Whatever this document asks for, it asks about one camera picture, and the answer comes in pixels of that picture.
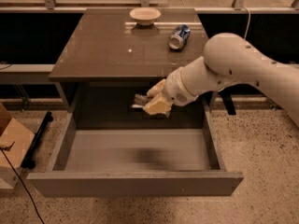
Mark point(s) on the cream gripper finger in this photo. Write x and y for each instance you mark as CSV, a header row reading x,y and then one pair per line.
x,y
159,104
156,89

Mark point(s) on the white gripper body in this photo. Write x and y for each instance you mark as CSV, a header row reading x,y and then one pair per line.
x,y
174,88

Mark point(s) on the black rxbar chocolate wrapper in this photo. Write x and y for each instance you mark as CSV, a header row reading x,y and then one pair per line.
x,y
141,100

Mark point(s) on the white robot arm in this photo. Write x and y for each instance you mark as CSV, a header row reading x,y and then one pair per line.
x,y
228,59

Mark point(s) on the grey cabinet with glossy top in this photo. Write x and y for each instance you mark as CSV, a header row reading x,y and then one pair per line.
x,y
109,59

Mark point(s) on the open grey drawer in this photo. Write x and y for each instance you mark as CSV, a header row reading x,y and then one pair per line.
x,y
109,149

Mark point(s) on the blue soda can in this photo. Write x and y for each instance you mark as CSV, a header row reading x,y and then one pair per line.
x,y
179,37

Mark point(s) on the white ceramic bowl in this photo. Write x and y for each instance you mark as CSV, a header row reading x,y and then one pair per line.
x,y
145,15

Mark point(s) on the black bar on floor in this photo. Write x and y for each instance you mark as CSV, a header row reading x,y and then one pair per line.
x,y
28,161

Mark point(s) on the cardboard box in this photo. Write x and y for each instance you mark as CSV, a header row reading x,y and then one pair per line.
x,y
17,139

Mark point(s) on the white window rail frame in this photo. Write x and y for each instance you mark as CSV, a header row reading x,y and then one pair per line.
x,y
26,23

